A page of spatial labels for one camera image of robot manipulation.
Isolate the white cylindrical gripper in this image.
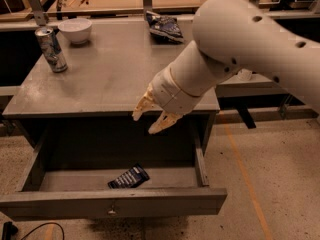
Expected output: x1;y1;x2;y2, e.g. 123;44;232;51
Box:
132;66;202;134

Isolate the dark blue rxbar wrapper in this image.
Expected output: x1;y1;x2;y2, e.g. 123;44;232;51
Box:
107;163;150;189

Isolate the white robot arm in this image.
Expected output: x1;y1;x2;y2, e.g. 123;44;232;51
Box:
133;0;320;134

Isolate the open grey top drawer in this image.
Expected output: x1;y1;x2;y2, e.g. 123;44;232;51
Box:
0;121;227;221

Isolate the metal drawer knob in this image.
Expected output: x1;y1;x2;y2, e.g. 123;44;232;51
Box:
107;204;117;216

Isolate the grey wooden cabinet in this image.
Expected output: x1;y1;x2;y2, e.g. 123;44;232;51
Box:
4;21;218;159

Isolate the blue chip bag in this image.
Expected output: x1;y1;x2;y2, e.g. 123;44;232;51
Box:
145;11;184;43

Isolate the white ceramic bowl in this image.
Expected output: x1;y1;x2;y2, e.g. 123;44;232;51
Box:
58;18;92;44

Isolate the silver blue drink can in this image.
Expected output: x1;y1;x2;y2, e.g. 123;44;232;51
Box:
35;26;68;73

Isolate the black floor cable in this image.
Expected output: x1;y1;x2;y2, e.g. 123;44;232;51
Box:
19;221;65;240

